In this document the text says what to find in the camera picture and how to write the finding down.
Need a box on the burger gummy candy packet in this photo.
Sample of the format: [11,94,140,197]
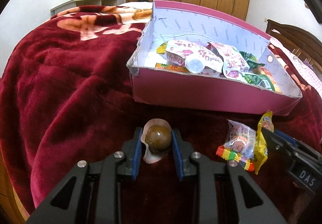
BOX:
[155,63,189,73]

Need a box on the red floral fleece blanket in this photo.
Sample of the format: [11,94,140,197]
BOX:
[1,6,321,223]

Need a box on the wooden headboard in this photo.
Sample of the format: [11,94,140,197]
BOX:
[266,20,321,76]

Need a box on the wooden nightstand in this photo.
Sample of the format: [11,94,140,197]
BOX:
[1,156,27,223]

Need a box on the orange rice cracker packet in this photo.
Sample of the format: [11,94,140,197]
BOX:
[253,66,282,93]

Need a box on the clear gummy bag rainbow edge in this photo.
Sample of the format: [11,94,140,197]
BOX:
[216,120,256,172]

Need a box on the braised egg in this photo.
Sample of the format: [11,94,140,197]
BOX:
[141,118,172,164]

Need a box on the grey low bookshelf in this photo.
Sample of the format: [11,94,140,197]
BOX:
[50,0,118,16]

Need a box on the pink cardboard box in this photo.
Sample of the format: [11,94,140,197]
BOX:
[127,1,302,116]

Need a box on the pink white jelly pouch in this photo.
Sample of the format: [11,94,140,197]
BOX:
[209,42,250,83]

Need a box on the white pink spouted pouch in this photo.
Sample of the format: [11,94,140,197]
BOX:
[163,40,223,73]

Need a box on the green snack packet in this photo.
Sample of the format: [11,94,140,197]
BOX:
[240,51,275,92]

